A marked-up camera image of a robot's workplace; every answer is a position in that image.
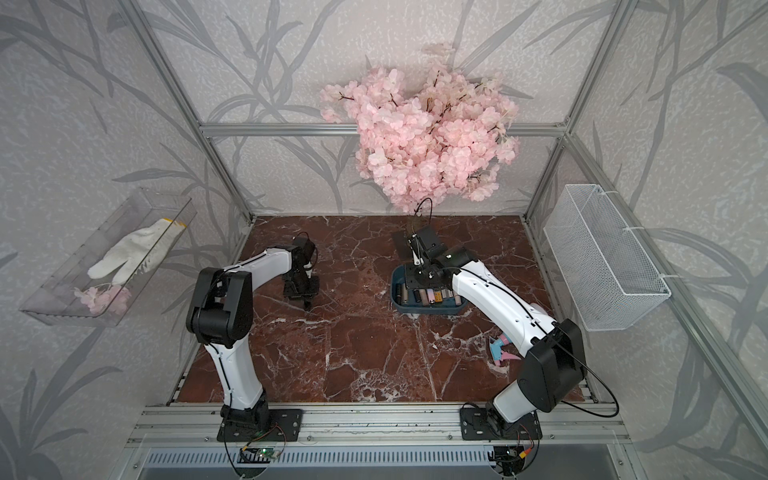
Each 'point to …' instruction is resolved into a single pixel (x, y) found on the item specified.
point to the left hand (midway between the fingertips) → (311, 297)
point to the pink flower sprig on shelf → (104, 297)
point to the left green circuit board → (267, 452)
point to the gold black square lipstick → (438, 296)
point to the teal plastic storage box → (398, 276)
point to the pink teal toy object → (498, 354)
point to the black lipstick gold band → (417, 295)
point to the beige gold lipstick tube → (404, 293)
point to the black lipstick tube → (398, 294)
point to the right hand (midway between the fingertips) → (410, 276)
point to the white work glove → (138, 252)
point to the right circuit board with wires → (509, 459)
